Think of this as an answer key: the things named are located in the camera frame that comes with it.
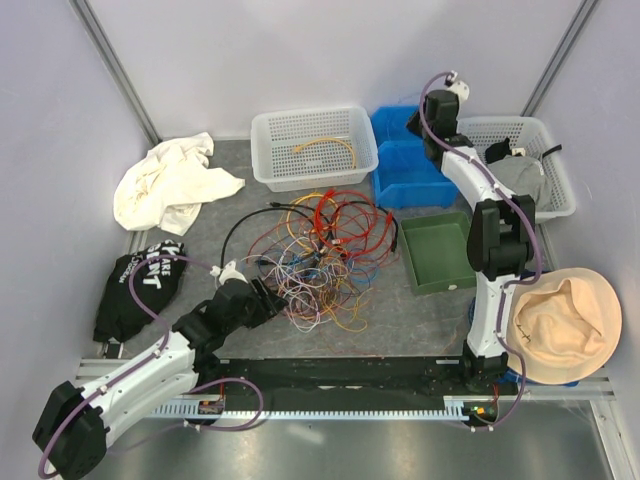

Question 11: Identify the blue thin wire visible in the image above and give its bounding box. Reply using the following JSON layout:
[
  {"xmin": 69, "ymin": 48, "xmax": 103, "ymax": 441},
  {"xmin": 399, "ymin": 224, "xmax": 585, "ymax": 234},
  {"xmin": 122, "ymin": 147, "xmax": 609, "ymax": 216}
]
[{"xmin": 252, "ymin": 249, "xmax": 371, "ymax": 286}]

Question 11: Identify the yellow ethernet cable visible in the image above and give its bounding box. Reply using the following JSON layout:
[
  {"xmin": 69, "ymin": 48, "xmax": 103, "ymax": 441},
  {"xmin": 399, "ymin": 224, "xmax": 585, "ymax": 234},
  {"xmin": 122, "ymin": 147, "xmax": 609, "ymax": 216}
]
[{"xmin": 292, "ymin": 137, "xmax": 357, "ymax": 171}]

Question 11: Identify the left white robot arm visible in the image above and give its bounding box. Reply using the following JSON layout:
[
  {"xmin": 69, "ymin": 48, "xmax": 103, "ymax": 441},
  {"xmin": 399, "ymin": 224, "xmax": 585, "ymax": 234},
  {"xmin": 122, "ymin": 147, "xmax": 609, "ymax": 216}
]
[{"xmin": 32, "ymin": 262, "xmax": 287, "ymax": 479}]

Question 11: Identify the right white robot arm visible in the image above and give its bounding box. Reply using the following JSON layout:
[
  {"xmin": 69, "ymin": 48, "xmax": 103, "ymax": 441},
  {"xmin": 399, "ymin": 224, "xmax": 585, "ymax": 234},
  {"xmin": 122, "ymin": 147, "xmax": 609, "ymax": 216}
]
[{"xmin": 407, "ymin": 70, "xmax": 542, "ymax": 394}]

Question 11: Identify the black sock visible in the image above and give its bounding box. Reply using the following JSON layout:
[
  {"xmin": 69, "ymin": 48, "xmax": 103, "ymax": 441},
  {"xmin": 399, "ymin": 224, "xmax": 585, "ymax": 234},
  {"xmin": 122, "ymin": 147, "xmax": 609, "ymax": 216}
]
[{"xmin": 484, "ymin": 138, "xmax": 512, "ymax": 164}]

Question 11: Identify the blue plastic bin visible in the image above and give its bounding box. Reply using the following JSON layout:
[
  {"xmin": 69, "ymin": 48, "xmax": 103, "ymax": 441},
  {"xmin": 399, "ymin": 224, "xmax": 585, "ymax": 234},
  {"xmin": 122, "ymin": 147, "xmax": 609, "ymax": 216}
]
[{"xmin": 371, "ymin": 105, "xmax": 458, "ymax": 209}]

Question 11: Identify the white perforated basket right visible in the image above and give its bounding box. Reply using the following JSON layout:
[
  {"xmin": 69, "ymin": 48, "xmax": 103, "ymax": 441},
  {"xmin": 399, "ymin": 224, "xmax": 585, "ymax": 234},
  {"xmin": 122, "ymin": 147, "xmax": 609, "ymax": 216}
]
[{"xmin": 458, "ymin": 116, "xmax": 576, "ymax": 223}]

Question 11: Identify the white perforated basket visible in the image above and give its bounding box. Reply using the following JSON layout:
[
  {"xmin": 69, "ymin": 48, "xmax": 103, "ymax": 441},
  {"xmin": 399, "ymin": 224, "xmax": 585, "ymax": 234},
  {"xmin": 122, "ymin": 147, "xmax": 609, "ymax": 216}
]
[
  {"xmin": 458, "ymin": 116, "xmax": 576, "ymax": 223},
  {"xmin": 250, "ymin": 106, "xmax": 379, "ymax": 192}
]

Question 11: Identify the black printed t-shirt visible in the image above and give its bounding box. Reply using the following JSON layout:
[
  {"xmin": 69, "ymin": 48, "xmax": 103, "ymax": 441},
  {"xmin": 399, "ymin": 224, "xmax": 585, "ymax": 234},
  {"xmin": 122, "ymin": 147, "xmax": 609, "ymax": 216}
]
[{"xmin": 93, "ymin": 240, "xmax": 186, "ymax": 342}]

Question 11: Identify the grey garment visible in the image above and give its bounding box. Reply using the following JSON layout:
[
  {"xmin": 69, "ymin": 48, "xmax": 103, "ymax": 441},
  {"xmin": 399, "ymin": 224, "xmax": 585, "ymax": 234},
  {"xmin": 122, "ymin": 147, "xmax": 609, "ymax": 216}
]
[{"xmin": 488, "ymin": 156, "xmax": 552, "ymax": 212}]

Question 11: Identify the white perforated basket left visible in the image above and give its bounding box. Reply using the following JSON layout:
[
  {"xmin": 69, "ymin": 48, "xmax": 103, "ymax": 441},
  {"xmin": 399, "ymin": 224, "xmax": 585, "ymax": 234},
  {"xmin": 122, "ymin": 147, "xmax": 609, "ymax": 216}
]
[{"xmin": 250, "ymin": 106, "xmax": 379, "ymax": 192}]

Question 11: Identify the cream white cloth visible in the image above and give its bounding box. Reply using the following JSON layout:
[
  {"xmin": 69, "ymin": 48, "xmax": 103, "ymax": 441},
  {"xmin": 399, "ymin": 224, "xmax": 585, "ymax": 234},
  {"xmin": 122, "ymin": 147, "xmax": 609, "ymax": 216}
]
[{"xmin": 113, "ymin": 132, "xmax": 245, "ymax": 236}]

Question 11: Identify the green plastic tray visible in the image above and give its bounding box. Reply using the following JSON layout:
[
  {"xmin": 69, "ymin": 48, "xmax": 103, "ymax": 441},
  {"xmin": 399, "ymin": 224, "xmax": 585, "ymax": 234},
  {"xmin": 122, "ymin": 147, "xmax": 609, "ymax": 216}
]
[{"xmin": 399, "ymin": 211, "xmax": 477, "ymax": 296}]

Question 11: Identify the blue cloth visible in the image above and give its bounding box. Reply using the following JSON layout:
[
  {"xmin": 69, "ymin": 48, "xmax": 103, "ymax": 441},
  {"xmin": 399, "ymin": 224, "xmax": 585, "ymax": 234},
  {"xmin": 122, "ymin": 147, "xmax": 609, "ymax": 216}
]
[{"xmin": 467, "ymin": 297, "xmax": 476, "ymax": 331}]

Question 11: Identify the beige bucket hat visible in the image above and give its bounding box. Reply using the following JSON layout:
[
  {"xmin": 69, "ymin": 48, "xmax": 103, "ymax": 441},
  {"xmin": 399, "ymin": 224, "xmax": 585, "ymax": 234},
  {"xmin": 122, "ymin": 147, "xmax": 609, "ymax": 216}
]
[{"xmin": 506, "ymin": 268, "xmax": 622, "ymax": 385}]

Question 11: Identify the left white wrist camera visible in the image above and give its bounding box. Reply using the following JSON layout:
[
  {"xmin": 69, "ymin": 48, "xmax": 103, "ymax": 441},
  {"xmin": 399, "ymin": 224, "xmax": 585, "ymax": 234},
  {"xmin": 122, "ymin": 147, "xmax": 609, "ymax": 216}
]
[{"xmin": 209, "ymin": 260, "xmax": 247, "ymax": 285}]

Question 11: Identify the tangled thin wire pile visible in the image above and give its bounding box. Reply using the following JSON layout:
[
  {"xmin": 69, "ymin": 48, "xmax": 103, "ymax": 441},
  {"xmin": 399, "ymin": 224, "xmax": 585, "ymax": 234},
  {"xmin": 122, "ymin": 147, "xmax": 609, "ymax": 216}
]
[{"xmin": 244, "ymin": 219, "xmax": 401, "ymax": 359}]

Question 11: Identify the slotted cable duct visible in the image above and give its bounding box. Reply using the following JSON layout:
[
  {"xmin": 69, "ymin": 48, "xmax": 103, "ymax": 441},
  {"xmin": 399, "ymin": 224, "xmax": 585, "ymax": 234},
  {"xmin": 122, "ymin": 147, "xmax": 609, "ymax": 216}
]
[{"xmin": 148, "ymin": 397, "xmax": 469, "ymax": 421}]

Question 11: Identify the orange yellow cable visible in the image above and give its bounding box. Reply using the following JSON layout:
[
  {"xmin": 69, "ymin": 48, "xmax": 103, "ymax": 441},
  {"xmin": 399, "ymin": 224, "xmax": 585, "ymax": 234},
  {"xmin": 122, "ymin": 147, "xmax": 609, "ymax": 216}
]
[{"xmin": 284, "ymin": 191, "xmax": 326, "ymax": 246}]

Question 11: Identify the red ethernet cable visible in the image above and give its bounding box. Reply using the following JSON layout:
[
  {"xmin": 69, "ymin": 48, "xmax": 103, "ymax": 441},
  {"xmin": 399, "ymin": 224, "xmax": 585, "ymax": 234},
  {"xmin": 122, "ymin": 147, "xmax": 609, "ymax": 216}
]
[{"xmin": 313, "ymin": 187, "xmax": 396, "ymax": 259}]

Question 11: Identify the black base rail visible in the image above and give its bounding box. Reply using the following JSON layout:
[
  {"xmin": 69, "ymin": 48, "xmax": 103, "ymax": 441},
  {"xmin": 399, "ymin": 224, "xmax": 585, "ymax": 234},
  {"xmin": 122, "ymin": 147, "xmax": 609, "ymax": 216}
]
[{"xmin": 196, "ymin": 357, "xmax": 498, "ymax": 410}]

